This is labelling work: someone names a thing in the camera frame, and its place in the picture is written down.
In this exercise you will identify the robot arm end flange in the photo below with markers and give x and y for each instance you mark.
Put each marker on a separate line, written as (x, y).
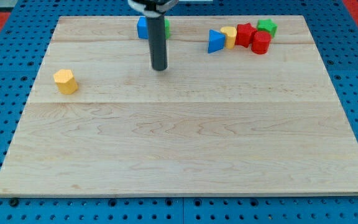
(152, 8)

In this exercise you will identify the yellow heart block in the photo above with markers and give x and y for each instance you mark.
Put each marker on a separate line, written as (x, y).
(230, 34)

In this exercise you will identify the yellow hexagon block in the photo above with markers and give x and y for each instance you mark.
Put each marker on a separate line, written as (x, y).
(65, 81)

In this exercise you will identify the light wooden board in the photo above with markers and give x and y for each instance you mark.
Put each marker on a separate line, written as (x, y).
(227, 124)

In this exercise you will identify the blue triangle block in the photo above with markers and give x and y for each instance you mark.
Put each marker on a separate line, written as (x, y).
(216, 41)

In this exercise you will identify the green block behind rod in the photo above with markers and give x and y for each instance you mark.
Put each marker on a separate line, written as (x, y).
(167, 29)

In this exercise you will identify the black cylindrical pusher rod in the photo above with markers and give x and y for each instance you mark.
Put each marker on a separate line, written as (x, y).
(157, 42)

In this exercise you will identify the blue cube block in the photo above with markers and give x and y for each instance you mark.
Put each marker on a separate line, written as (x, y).
(142, 30)

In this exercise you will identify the red star block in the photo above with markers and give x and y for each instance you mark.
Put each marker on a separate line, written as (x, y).
(245, 34)

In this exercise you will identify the red cylinder block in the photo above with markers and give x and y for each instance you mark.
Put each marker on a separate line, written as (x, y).
(261, 42)

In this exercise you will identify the green star block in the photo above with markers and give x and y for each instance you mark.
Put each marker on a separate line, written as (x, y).
(267, 25)

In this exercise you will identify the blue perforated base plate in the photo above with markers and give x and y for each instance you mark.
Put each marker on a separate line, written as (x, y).
(24, 40)

